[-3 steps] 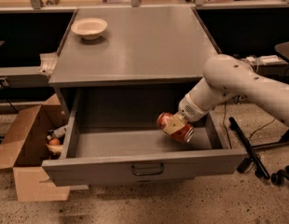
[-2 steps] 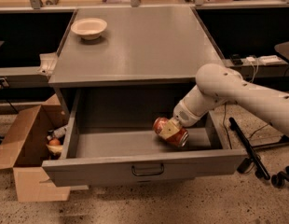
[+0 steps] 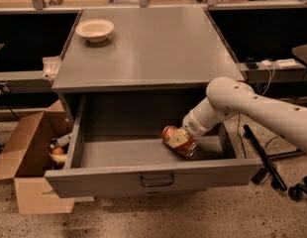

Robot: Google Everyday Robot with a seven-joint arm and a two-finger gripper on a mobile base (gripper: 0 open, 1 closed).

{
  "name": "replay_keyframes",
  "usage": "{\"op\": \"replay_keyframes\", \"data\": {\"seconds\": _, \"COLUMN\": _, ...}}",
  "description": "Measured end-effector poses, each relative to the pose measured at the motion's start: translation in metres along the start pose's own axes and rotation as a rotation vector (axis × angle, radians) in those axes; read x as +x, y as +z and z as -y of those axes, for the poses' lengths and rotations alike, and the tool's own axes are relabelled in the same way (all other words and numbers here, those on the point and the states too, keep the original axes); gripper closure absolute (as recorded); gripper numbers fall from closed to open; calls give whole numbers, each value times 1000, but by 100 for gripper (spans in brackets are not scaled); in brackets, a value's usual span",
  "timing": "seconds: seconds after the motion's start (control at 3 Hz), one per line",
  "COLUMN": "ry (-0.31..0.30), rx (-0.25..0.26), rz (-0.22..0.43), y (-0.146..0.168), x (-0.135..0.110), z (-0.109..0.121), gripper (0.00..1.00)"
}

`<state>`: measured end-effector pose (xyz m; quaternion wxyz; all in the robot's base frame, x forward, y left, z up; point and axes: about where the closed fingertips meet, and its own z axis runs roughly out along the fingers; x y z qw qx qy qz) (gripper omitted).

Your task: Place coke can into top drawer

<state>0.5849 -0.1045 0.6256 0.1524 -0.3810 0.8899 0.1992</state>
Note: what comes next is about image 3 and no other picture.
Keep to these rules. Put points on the orange fruit in box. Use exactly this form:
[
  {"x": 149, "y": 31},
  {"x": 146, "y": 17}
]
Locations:
[{"x": 58, "y": 151}]

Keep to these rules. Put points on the black stand leg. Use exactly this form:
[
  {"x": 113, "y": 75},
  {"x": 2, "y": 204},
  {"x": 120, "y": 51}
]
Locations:
[{"x": 277, "y": 181}]

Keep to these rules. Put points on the grey metal cabinet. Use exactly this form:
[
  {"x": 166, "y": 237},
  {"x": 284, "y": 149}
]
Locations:
[{"x": 149, "y": 48}]

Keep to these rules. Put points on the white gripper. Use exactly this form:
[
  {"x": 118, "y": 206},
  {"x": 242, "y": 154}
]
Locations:
[{"x": 190, "y": 125}]

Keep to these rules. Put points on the grey bracket on rail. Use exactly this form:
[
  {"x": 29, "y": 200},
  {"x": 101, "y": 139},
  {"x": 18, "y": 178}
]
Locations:
[{"x": 51, "y": 66}]

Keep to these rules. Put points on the red coke can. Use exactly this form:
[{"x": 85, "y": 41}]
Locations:
[{"x": 186, "y": 150}]

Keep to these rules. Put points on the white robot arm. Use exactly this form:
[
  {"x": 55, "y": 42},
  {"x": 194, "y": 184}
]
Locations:
[{"x": 226, "y": 97}]

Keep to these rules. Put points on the open grey top drawer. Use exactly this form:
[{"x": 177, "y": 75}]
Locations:
[{"x": 117, "y": 138}]

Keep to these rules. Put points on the white bowl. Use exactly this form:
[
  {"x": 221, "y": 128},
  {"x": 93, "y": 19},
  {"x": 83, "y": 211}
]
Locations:
[{"x": 95, "y": 30}]

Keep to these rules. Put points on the brown cardboard box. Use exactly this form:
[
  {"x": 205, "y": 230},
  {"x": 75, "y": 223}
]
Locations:
[{"x": 26, "y": 158}]

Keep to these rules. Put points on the white power strip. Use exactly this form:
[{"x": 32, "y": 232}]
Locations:
[{"x": 280, "y": 63}]

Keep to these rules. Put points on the black drawer handle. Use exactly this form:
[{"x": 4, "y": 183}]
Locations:
[{"x": 157, "y": 181}]

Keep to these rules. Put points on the white bottle in box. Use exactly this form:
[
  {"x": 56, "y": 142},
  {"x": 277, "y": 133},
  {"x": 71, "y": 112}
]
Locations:
[{"x": 60, "y": 141}]

